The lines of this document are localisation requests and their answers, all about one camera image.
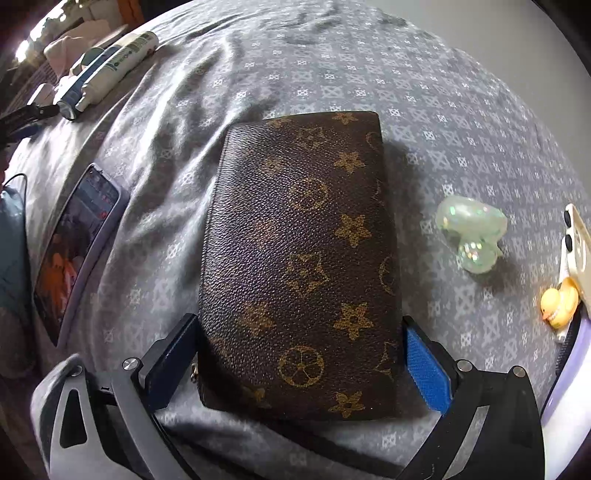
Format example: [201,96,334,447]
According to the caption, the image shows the white chair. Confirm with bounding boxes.
[44,21,130,63]

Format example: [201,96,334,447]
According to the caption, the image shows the white tube with blue print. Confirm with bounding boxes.
[74,31,160,112]

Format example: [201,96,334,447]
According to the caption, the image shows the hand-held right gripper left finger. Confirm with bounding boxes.
[46,313,201,480]

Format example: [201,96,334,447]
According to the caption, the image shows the grey-blue cloth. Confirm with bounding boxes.
[0,185,35,370]

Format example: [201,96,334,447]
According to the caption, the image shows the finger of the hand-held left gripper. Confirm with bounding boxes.
[0,102,61,141]

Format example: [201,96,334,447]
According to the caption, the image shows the yellow rubber duck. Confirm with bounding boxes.
[540,279,580,330]

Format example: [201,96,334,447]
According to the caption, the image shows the smartphone with lit screen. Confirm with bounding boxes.
[33,162,131,347]

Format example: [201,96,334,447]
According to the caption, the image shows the grey patterned cloth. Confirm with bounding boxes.
[0,0,591,480]

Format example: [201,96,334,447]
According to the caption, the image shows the white phone case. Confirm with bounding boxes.
[561,203,591,344]

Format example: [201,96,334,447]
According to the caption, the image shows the brown patterned wallet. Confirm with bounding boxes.
[196,111,416,423]

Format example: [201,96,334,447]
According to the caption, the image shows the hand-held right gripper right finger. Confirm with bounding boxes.
[402,315,546,480]

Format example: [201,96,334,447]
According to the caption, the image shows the translucent glitter duck toy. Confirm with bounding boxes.
[436,196,509,274]

